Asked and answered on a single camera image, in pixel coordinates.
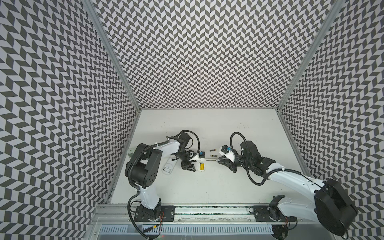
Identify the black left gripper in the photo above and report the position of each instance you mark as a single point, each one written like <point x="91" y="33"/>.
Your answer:
<point x="186" y="166"/>

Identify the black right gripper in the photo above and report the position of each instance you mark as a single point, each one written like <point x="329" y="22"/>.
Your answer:
<point x="231" y="163"/>

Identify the white remote green buttons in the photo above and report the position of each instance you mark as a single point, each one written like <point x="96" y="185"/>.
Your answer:
<point x="197" y="166"/>

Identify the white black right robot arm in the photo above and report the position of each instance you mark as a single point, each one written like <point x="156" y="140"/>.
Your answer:
<point x="325" y="201"/>

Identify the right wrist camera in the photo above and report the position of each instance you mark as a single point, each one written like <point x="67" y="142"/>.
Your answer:
<point x="227" y="153"/>

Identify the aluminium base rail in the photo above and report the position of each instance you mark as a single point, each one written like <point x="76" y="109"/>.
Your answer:
<point x="183" y="214"/>

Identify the aluminium corner post left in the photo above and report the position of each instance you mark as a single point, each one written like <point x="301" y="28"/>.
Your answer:
<point x="94" y="18"/>

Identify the aluminium corner post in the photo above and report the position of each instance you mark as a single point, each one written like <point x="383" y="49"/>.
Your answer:
<point x="321" y="34"/>
<point x="94" y="18"/>

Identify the aluminium corner post right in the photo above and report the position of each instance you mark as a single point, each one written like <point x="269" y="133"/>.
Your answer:
<point x="321" y="34"/>

